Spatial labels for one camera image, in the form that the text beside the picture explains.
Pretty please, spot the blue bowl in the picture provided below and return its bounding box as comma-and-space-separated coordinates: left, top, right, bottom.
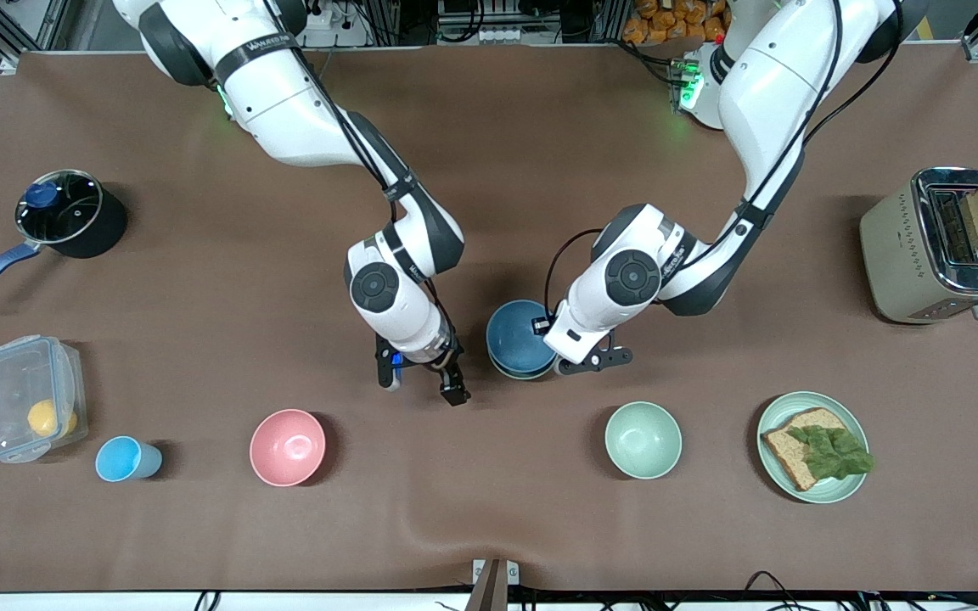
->
486, 299, 559, 376

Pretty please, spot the pale green bowl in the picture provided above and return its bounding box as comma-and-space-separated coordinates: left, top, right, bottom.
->
604, 401, 683, 480
489, 356, 556, 381

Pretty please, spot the pink bowl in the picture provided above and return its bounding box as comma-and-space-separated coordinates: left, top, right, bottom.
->
250, 409, 327, 488

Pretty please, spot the metal table edge clamp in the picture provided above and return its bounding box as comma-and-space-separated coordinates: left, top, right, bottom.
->
472, 558, 520, 611

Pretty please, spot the brown bread slice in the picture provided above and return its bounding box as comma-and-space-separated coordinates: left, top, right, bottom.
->
761, 407, 848, 492

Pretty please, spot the green lettuce leaf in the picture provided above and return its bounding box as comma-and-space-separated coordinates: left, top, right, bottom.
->
786, 424, 875, 481

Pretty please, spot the pale green plate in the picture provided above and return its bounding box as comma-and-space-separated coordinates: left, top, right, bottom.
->
756, 391, 870, 505

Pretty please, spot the bag of orange snacks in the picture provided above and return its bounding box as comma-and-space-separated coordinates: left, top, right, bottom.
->
622, 0, 728, 45

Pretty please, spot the blue plastic cup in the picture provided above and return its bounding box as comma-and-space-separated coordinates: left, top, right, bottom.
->
95, 435, 163, 483

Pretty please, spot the beige and chrome toaster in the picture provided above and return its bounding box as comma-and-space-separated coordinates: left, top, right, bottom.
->
859, 166, 978, 325

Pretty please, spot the glass lid with blue knob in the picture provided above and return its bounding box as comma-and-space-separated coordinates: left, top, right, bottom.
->
15, 170, 104, 244

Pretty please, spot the yellow lemon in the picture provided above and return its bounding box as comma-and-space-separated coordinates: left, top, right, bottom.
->
27, 399, 78, 439

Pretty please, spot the clear plastic lidded container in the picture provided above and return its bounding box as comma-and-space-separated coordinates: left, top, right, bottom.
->
0, 335, 87, 464

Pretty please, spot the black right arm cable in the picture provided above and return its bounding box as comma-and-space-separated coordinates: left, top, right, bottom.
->
421, 276, 458, 370

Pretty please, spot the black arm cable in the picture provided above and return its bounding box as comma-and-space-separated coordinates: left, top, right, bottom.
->
543, 227, 606, 318
421, 276, 458, 370

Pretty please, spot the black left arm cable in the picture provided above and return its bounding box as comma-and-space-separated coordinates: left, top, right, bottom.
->
543, 227, 606, 318

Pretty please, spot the black loose cable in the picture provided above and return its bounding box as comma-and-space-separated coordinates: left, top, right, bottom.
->
739, 570, 808, 611

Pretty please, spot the black saucepan with blue handle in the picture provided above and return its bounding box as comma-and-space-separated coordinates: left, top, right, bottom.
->
0, 170, 127, 308

